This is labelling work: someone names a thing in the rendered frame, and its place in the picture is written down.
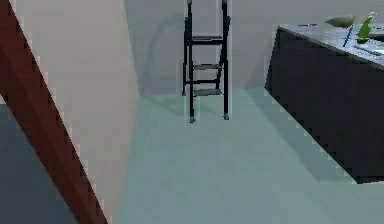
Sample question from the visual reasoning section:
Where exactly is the black step ladder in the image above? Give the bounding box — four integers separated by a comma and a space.
181, 0, 232, 124

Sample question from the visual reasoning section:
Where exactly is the black kitchen counter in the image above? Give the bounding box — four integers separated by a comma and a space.
264, 23, 384, 185

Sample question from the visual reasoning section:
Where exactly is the blue pen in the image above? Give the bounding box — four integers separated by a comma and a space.
342, 25, 354, 48

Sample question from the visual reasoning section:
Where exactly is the olive green bowl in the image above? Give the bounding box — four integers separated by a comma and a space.
325, 15, 356, 29

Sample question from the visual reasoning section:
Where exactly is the grey flat utensil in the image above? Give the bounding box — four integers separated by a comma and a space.
353, 45, 384, 58

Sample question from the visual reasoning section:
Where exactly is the green spray bottle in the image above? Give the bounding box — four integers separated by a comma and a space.
355, 11, 378, 45

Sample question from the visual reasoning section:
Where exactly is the brown wooden door frame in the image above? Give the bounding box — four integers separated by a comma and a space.
0, 0, 110, 224

